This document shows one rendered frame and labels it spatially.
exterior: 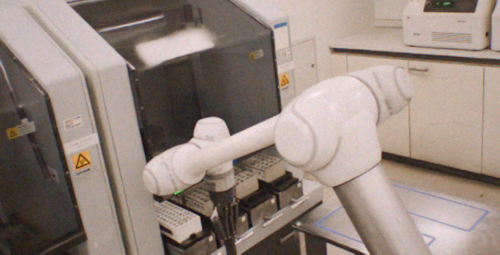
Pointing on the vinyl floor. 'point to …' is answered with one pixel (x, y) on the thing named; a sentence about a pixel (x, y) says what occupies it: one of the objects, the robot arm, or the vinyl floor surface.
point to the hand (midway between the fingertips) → (230, 245)
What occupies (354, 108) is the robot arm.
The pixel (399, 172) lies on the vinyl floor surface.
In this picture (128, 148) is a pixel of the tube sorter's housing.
